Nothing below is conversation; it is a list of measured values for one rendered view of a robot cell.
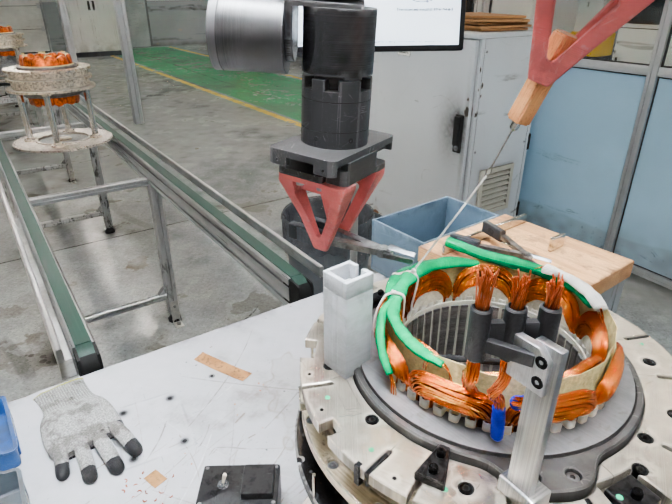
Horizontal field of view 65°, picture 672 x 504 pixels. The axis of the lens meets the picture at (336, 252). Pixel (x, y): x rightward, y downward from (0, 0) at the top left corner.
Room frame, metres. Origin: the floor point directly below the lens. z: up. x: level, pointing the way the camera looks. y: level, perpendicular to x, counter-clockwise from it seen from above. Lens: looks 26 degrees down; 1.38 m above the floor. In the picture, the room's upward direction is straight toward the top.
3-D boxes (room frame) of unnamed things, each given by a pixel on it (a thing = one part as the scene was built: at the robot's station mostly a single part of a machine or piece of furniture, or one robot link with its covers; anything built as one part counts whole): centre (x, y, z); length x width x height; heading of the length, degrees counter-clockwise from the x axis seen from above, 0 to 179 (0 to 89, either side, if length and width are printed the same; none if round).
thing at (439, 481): (0.25, -0.07, 1.10); 0.03 x 0.02 x 0.01; 151
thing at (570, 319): (0.41, -0.19, 1.12); 0.06 x 0.02 x 0.04; 41
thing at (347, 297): (0.35, -0.01, 1.14); 0.03 x 0.03 x 0.09; 41
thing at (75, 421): (0.60, 0.38, 0.79); 0.24 x 0.12 x 0.02; 35
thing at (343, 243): (0.43, -0.02, 1.17); 0.06 x 0.01 x 0.01; 67
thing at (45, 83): (2.25, 1.17, 0.94); 0.39 x 0.39 x 0.30
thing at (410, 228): (0.75, -0.15, 0.92); 0.17 x 0.11 x 0.28; 128
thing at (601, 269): (0.62, -0.25, 1.05); 0.20 x 0.19 x 0.02; 38
